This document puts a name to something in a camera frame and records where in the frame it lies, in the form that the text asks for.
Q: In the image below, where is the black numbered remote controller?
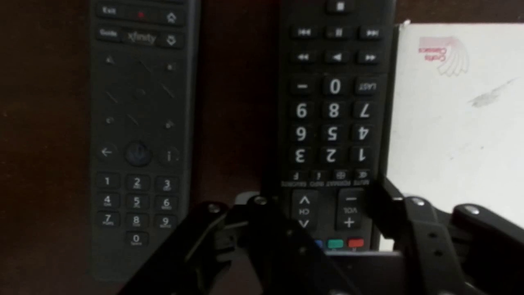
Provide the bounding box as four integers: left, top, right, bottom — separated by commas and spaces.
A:
273, 0, 398, 258

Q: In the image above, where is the grey Xfinity remote controller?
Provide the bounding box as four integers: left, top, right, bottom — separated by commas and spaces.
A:
88, 0, 203, 284

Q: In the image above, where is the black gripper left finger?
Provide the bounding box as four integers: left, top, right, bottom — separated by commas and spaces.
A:
116, 192, 350, 295

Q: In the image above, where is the white square card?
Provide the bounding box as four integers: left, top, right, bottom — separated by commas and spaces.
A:
385, 20, 524, 231

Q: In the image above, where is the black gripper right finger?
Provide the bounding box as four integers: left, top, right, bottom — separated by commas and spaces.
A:
367, 177, 524, 295

